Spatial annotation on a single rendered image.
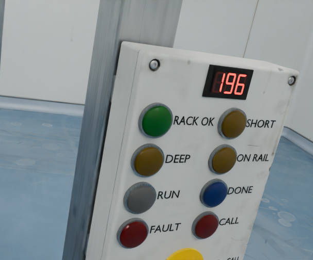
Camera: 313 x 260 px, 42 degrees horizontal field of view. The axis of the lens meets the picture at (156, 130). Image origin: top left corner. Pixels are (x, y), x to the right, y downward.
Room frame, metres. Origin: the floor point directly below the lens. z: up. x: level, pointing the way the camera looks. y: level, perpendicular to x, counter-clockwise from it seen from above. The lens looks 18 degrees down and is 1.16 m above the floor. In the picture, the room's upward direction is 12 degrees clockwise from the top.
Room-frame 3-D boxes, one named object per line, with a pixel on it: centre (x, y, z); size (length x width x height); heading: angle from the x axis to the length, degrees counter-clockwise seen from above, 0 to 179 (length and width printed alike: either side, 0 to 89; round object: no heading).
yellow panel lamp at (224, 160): (0.36, -0.07, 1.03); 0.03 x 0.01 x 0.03; 121
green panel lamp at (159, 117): (0.32, 0.00, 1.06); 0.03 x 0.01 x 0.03; 121
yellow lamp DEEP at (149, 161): (0.32, 0.00, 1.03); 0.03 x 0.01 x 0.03; 121
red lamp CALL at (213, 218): (0.36, -0.07, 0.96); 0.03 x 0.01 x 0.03; 121
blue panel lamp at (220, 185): (0.36, -0.07, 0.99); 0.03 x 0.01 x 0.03; 121
